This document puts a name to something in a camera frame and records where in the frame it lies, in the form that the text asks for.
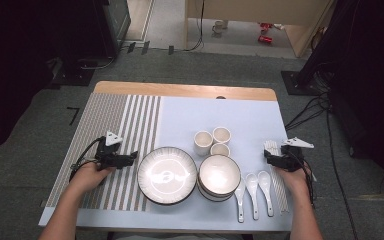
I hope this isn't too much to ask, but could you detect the wooden table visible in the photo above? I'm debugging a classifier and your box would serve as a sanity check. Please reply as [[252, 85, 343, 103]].
[[38, 80, 294, 234]]

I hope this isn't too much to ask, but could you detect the black curtain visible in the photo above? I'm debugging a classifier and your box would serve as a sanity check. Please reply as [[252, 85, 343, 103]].
[[329, 0, 384, 201], [0, 0, 105, 158]]

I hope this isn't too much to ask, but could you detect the black flat stand base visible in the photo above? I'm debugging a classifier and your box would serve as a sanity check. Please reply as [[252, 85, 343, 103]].
[[51, 58, 96, 88]]

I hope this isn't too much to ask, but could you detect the beige wooden cabinet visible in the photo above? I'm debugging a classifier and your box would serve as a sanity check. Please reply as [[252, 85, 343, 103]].
[[184, 0, 335, 58]]

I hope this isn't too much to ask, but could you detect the bundle of black floor cables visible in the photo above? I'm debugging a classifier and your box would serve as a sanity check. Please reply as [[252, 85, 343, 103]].
[[284, 91, 331, 132]]

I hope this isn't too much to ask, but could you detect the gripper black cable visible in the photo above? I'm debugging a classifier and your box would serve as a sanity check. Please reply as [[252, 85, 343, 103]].
[[289, 151, 316, 205], [69, 137, 102, 183]]

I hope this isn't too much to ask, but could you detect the brown white striped placemat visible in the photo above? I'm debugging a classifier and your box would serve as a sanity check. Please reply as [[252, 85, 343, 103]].
[[45, 92, 162, 213]]

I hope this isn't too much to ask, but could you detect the beige ceramic cup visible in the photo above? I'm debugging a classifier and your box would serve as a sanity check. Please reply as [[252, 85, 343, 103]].
[[193, 130, 214, 157], [212, 126, 232, 145], [209, 143, 231, 158]]

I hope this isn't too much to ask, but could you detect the dark cabinet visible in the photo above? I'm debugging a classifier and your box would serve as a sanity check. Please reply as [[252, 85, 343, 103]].
[[93, 0, 132, 59]]

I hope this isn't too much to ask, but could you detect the black metal stand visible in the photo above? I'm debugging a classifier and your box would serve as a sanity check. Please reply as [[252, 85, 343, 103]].
[[281, 0, 359, 98]]

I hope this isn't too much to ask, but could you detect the light blue table mat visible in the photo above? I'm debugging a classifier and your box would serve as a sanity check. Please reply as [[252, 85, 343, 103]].
[[38, 95, 294, 233]]

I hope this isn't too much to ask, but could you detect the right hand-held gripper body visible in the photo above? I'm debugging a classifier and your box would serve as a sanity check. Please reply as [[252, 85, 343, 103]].
[[276, 137, 315, 173]]

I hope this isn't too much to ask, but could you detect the grey floor cable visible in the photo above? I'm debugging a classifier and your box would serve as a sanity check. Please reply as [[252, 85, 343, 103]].
[[79, 49, 128, 71]]

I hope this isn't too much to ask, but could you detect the person's left hand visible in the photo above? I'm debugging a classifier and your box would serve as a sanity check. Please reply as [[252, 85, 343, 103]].
[[69, 162, 116, 194]]

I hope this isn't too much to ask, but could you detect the white plate with dark rim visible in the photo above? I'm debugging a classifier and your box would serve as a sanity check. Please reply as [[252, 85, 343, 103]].
[[137, 146, 198, 206]]

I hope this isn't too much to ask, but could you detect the white ceramic spoon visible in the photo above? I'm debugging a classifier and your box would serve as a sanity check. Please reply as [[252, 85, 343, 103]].
[[244, 173, 260, 221], [234, 176, 247, 224], [257, 170, 275, 218]]

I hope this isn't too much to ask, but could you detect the person's right hand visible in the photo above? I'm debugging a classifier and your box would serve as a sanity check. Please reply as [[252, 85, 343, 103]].
[[274, 164, 314, 196]]

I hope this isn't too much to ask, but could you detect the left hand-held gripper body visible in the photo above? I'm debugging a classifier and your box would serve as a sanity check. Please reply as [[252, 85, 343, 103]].
[[94, 130, 128, 172]]

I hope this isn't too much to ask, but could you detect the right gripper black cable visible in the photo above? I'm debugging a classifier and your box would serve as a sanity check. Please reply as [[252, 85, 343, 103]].
[[289, 151, 316, 205]]

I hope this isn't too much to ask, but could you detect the beige mug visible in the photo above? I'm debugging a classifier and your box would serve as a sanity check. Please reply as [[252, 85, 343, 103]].
[[211, 19, 229, 35]]

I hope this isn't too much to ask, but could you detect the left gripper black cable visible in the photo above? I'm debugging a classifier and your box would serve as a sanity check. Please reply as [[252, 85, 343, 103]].
[[69, 137, 102, 183]]

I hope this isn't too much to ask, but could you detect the hanging black cable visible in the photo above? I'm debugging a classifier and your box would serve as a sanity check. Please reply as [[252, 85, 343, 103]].
[[183, 0, 205, 52]]

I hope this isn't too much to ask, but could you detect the long black floor cable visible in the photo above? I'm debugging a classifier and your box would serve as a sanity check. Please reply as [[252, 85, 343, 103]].
[[325, 109, 359, 240]]

